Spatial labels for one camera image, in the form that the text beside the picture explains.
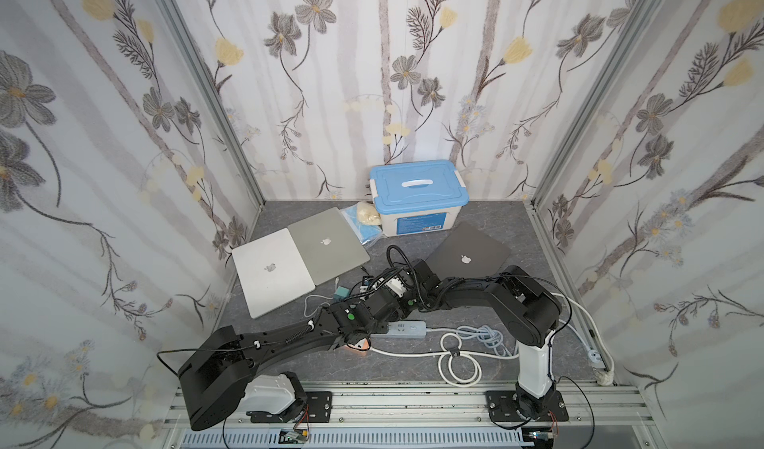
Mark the teal charger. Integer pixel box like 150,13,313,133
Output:
333,286,351,301

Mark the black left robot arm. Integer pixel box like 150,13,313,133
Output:
178,287,418,431

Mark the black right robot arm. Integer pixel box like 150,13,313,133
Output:
362,260,561,419

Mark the dark grey laptop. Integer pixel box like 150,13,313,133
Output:
426,222,511,280

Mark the grey silver laptop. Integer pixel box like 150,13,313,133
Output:
288,208,370,286

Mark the white silver laptop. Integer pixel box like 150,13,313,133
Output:
232,228,316,319

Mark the orange power strip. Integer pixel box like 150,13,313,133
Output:
345,339,371,355

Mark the grey power strip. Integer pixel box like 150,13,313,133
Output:
383,321,428,339

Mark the blue face mask pack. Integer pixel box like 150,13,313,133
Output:
340,202,384,246

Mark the blue lid storage box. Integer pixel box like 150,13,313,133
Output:
369,160,470,237

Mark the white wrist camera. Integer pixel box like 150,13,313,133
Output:
385,277,408,298

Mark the light blue cord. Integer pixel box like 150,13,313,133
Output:
427,323,604,367

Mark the white power strip cord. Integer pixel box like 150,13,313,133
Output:
366,294,616,389

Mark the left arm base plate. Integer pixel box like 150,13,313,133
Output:
246,391,333,424

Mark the aluminium mounting rail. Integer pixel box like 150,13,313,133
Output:
153,381,668,448

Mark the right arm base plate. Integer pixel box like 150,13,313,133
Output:
485,389,570,423

